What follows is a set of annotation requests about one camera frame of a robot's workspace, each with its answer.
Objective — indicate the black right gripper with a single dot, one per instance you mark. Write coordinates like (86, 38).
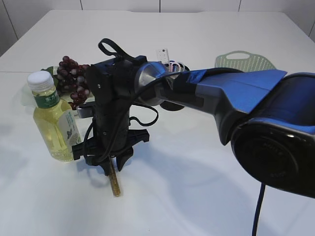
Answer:
(112, 82)

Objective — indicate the gold glitter pen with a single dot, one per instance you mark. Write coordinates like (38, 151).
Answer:
(113, 180)

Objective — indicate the yellow tea bottle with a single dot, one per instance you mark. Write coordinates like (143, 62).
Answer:
(53, 117)

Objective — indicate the purple grape bunch with leaves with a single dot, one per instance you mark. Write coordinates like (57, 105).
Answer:
(70, 80)

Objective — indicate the pink purple scissors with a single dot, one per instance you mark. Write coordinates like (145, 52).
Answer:
(167, 66)

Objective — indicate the blue scissors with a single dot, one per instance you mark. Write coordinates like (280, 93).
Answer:
(176, 66)

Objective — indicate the clear plastic ruler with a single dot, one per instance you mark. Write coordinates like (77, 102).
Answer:
(163, 56)

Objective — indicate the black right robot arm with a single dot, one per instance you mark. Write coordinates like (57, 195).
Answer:
(268, 117)

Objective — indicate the pale green wavy plate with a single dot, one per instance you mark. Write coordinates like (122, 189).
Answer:
(27, 98)

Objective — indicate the black mesh pen cup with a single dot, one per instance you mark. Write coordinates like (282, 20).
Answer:
(169, 106)

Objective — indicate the green plastic basket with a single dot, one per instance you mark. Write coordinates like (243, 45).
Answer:
(244, 61)

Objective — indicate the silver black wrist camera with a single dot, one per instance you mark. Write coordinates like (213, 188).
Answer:
(86, 110)

